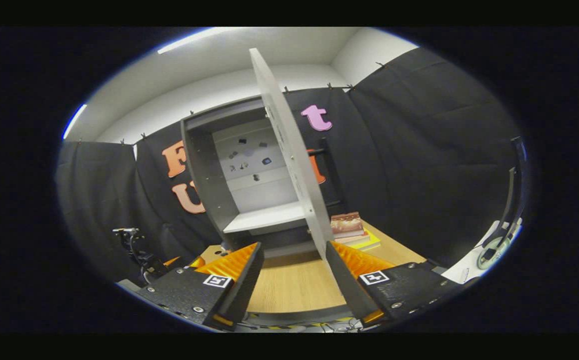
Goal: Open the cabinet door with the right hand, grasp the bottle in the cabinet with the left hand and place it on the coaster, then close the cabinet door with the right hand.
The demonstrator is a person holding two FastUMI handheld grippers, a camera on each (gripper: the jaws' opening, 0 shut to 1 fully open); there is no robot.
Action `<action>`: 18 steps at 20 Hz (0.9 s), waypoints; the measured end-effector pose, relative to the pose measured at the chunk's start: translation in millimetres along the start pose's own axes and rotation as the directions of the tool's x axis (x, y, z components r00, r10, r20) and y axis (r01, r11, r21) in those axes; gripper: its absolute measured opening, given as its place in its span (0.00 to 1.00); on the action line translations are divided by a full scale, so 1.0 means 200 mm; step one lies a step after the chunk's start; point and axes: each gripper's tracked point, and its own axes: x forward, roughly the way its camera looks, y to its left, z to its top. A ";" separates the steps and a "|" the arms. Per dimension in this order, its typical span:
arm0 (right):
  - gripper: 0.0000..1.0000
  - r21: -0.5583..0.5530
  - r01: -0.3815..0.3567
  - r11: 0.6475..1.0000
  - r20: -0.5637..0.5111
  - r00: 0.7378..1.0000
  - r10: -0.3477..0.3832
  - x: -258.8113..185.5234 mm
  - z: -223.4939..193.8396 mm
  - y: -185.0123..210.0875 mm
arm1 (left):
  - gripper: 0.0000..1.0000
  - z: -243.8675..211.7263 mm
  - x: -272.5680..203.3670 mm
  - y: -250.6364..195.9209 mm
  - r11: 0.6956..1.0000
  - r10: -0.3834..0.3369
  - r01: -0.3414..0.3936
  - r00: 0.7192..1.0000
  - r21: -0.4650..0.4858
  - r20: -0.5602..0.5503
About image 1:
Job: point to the white cabinet door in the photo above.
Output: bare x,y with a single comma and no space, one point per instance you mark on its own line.
289,150

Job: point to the brown patterned book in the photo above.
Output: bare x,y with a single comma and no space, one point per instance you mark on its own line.
347,223

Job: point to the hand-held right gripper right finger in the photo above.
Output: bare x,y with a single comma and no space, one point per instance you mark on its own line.
349,285

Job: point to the pink book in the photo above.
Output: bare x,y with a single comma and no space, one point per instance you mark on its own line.
352,238

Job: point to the yellow book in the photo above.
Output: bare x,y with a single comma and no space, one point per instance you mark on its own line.
372,241

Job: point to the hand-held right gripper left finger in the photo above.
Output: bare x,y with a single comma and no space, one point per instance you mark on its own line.
244,285

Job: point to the grey cabinet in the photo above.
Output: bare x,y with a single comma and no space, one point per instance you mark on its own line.
204,175

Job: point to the white flat object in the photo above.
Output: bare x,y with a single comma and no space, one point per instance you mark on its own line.
462,270

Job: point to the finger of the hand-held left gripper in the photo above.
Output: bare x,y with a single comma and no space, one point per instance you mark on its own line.
197,262
172,261

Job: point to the ceiling strip light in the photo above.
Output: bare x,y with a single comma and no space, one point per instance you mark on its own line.
73,121

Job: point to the black backdrop cloth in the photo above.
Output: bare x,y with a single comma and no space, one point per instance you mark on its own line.
419,150

